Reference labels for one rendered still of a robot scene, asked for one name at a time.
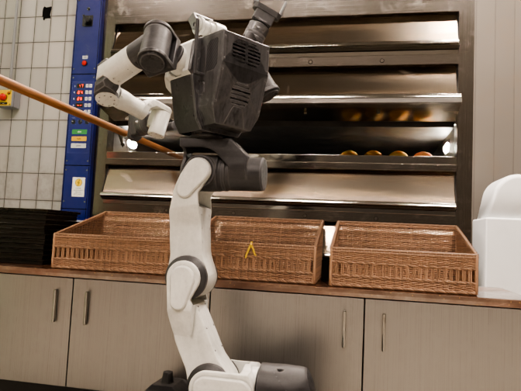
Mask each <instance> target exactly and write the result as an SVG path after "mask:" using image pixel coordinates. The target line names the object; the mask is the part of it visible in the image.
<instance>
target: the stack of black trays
mask: <svg viewBox="0 0 521 391"><path fill-rule="evenodd" d="M78 215H81V213H78V212H70V211H62V210H54V209H26V208H7V207H0V222H3V223H0V262H4V263H16V264H28V265H51V258H52V248H53V234H54V233H56V232H57V231H60V230H63V229H64V228H67V227H70V226H71V225H74V224H76V223H80V222H76V221H77V218H80V217H77V216H78ZM65 225H66V226H65Z"/></svg>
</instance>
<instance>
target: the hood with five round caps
mask: <svg viewBox="0 0 521 391"><path fill-rule="evenodd" d="M259 2H261V3H263V4H265V5H266V6H268V7H270V8H271V9H273V10H274V11H276V12H280V11H281V8H282V6H283V4H284V3H285V2H287V5H286V6H285V9H284V11H283V13H282V14H283V16H282V17H281V18H280V19H279V21H285V20H307V19H349V18H370V17H392V16H433V15H455V14H458V13H459V9H460V0H259ZM253 5H254V0H117V10H116V25H117V26H145V24H146V23H147V22H149V21H150V20H155V19H156V20H161V21H164V22H166V23H167V24H168V25H180V24H190V23H189V21H188V19H189V17H190V16H191V14H192V13H193V12H195V13H198V14H199V15H202V16H205V17H207V18H210V19H212V20H213V22H217V23H222V22H249V21H250V20H252V16H253V14H254V12H255V11H254V9H253V8H252V7H253Z"/></svg>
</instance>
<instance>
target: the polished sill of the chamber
mask: <svg viewBox="0 0 521 391"><path fill-rule="evenodd" d="M197 154H203V155H218V154H213V153H193V154H192V155H197ZM249 155H250V156H251V157H264V159H265V160H266V161H280V162H322V163H364V164H447V165H457V157H433V156H383V155H332V154H249ZM106 158H112V159H154V160H183V153H182V152H132V151H106Z"/></svg>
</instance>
